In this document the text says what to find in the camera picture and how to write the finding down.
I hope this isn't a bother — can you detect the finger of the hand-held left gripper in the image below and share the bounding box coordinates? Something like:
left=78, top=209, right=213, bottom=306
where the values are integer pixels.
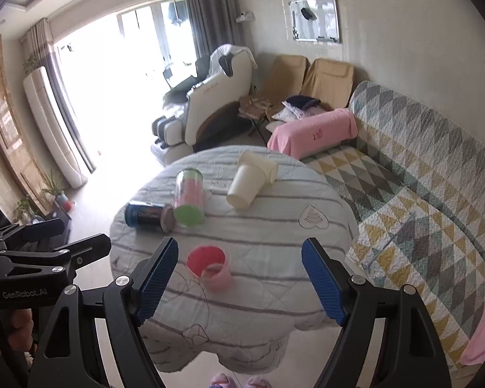
left=0, top=218, right=66, bottom=252
left=0, top=233, right=112, bottom=286

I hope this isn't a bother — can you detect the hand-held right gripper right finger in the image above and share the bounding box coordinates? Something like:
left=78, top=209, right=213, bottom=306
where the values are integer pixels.
left=301, top=238, right=449, bottom=388

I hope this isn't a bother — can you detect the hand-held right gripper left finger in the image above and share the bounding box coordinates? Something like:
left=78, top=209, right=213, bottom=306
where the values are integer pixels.
left=27, top=236, right=179, bottom=388

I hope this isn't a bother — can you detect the clear green pink cup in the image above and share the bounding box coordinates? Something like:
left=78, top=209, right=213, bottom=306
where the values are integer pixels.
left=174, top=167, right=206, bottom=228

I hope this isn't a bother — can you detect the white cup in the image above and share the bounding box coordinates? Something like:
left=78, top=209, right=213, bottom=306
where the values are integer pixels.
left=226, top=150, right=279, bottom=210

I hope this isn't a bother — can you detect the person's left hand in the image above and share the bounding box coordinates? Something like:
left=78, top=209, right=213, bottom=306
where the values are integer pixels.
left=7, top=309, right=35, bottom=351

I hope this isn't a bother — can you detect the small green plant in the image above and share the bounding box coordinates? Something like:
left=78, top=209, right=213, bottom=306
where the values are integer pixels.
left=15, top=196, right=37, bottom=223

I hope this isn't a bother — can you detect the potted green plant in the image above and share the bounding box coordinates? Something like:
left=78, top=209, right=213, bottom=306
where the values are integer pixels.
left=40, top=172, right=75, bottom=213

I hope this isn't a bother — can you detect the dark blue can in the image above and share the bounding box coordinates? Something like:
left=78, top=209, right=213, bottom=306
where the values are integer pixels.
left=124, top=201, right=175, bottom=234

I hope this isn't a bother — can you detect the round table striped cloth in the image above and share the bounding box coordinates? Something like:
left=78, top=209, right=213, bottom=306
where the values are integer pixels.
left=109, top=145, right=360, bottom=374

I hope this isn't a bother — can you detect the white standing air conditioner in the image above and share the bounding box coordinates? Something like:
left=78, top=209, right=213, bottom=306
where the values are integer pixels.
left=23, top=66, right=88, bottom=189

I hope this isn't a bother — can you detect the triangle patterned sofa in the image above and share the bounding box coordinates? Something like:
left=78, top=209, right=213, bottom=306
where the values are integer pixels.
left=303, top=81, right=485, bottom=376

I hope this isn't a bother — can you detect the grey patterned curtain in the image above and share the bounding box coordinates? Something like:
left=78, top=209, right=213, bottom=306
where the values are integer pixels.
left=19, top=18, right=96, bottom=174
left=180, top=0, right=243, bottom=63

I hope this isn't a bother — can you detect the pink towel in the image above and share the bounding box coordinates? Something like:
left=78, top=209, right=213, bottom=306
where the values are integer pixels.
left=267, top=108, right=358, bottom=160

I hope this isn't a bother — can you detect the pink cloth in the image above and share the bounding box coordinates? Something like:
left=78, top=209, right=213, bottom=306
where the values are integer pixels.
left=460, top=264, right=485, bottom=366

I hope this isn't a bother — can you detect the white patterned pillow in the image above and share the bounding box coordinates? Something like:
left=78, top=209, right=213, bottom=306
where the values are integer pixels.
left=272, top=103, right=332, bottom=124

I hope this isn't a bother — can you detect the dark blue cloth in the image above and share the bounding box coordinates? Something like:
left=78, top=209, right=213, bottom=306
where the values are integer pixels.
left=286, top=95, right=322, bottom=111

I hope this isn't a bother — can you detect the white massage chair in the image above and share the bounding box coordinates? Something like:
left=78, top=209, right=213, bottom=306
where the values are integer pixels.
left=151, top=44, right=256, bottom=166

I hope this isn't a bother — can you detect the small folding table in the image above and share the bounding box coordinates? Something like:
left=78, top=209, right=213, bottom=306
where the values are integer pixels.
left=238, top=95, right=284, bottom=146

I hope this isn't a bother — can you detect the beige chair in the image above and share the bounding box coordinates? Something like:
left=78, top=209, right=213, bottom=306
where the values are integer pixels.
left=299, top=59, right=355, bottom=110
left=253, top=54, right=310, bottom=106

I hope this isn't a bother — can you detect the white towel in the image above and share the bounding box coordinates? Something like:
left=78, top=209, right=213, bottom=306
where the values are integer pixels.
left=209, top=44, right=253, bottom=75

